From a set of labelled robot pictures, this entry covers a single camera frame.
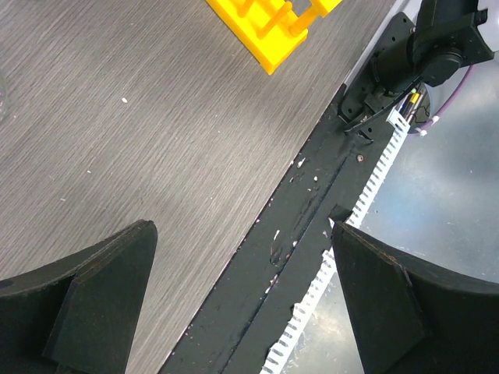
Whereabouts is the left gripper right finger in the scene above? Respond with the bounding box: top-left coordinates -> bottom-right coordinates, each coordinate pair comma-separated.
331,222 -> 498,373

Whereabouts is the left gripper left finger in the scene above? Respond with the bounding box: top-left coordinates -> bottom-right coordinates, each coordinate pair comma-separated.
1,220 -> 157,373

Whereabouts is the yellow test tube rack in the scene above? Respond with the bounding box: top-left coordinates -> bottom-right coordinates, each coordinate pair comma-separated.
207,0 -> 340,75

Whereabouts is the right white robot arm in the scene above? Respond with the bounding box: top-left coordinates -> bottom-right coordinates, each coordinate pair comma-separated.
338,1 -> 498,135

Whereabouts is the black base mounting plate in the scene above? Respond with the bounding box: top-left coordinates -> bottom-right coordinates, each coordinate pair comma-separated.
159,83 -> 398,374

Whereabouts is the small glass beaker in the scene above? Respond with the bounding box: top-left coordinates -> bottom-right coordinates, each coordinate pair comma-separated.
0,72 -> 9,122

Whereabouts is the white slotted cable duct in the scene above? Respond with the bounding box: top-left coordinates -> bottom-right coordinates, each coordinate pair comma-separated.
259,108 -> 412,374

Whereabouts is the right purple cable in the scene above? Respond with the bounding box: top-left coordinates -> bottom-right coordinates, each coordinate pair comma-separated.
415,64 -> 476,137

